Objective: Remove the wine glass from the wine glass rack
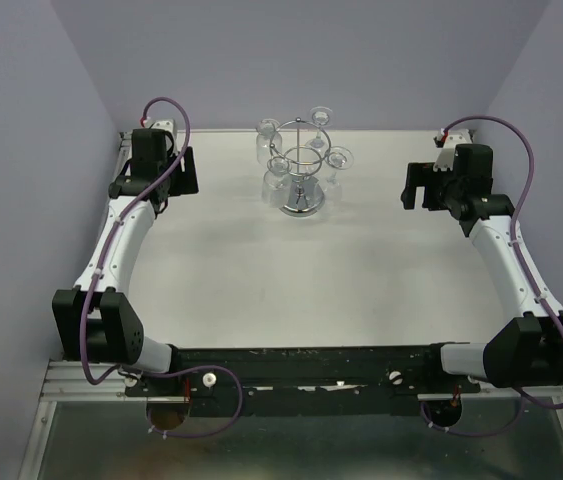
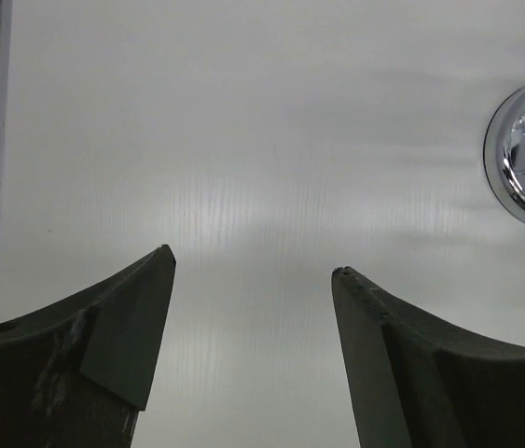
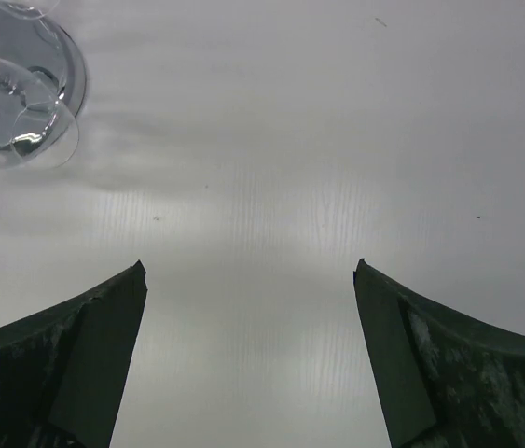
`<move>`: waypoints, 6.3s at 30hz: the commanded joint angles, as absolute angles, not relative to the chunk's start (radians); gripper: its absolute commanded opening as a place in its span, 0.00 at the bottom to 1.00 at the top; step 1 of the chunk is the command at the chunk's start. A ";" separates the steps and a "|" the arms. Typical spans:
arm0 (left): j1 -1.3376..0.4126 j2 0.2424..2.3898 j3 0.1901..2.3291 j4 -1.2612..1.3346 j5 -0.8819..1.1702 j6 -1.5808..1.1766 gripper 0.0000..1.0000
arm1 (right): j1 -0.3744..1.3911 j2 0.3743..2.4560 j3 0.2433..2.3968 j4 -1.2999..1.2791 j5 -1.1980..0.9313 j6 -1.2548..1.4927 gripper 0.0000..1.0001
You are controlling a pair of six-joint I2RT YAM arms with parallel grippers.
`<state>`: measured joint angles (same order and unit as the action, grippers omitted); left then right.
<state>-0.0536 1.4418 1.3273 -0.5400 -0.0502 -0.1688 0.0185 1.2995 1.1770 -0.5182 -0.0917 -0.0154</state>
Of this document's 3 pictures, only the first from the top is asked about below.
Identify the chrome wine glass rack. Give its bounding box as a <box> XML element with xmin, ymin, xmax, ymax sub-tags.
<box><xmin>270</xmin><ymin>117</ymin><xmax>332</xmax><ymax>218</ymax></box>

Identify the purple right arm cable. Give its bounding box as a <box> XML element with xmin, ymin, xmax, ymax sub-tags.
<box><xmin>420</xmin><ymin>114</ymin><xmax>563</xmax><ymax>436</ymax></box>

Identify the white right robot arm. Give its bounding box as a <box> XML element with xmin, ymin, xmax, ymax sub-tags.
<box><xmin>401</xmin><ymin>143</ymin><xmax>563</xmax><ymax>392</ymax></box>

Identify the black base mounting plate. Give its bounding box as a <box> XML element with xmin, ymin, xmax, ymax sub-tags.
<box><xmin>125</xmin><ymin>345</ymin><xmax>480</xmax><ymax>417</ymax></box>

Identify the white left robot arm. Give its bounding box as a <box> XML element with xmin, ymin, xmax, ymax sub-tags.
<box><xmin>52</xmin><ymin>120</ymin><xmax>199</xmax><ymax>395</ymax></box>

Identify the etched front wine glass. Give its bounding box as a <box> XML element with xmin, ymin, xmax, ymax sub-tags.
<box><xmin>262</xmin><ymin>157</ymin><xmax>292</xmax><ymax>208</ymax></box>

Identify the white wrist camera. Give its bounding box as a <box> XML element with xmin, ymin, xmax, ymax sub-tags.
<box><xmin>143</xmin><ymin>117</ymin><xmax>177</xmax><ymax>136</ymax></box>
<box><xmin>433</xmin><ymin>129</ymin><xmax>472</xmax><ymax>171</ymax></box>

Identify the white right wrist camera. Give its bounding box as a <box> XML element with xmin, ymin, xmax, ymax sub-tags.
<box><xmin>433</xmin><ymin>129</ymin><xmax>472</xmax><ymax>171</ymax></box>

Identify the aluminium extrusion rail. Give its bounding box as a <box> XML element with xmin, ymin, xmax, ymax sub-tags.
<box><xmin>40</xmin><ymin>362</ymin><xmax>563</xmax><ymax>403</ymax></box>

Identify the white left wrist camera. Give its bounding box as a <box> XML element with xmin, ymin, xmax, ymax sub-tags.
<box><xmin>143</xmin><ymin>117</ymin><xmax>177</xmax><ymax>136</ymax></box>

